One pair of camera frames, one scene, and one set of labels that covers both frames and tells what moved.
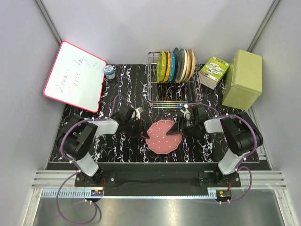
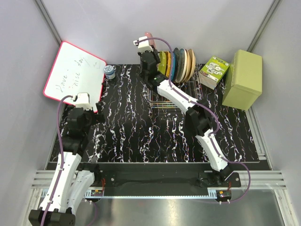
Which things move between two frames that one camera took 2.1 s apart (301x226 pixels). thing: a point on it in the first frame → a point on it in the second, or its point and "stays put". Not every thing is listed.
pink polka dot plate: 159,141 → 151,41
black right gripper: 174,130 → 154,53
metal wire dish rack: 173,95 stays put
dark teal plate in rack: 177,56 stays put
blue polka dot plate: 173,62 stays put
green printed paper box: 210,74 stays put
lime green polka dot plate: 161,67 stays put
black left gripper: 136,127 → 99,109
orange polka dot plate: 168,66 stays put
